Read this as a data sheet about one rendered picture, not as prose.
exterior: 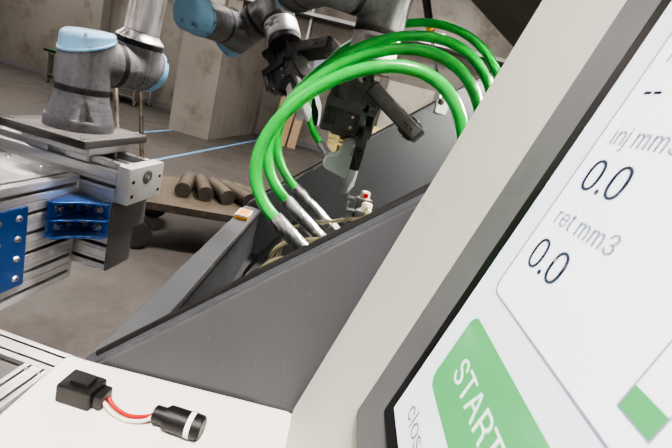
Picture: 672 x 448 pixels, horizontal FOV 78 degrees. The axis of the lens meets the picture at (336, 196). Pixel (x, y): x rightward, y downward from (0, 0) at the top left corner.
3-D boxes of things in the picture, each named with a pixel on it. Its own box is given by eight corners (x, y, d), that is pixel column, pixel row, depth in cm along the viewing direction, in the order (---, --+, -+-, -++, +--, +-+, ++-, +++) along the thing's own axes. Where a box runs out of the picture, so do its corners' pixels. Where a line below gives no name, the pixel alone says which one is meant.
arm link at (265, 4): (266, 10, 98) (294, -11, 95) (275, 46, 95) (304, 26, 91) (243, -10, 92) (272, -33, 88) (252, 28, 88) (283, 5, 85)
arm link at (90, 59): (40, 76, 95) (45, 15, 92) (94, 83, 108) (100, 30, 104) (76, 89, 91) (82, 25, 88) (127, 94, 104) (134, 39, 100)
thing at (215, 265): (233, 262, 108) (245, 204, 104) (249, 266, 108) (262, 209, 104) (75, 471, 47) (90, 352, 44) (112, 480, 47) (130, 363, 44)
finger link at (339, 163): (316, 186, 70) (330, 133, 68) (350, 195, 70) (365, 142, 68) (315, 190, 67) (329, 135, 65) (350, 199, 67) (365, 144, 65)
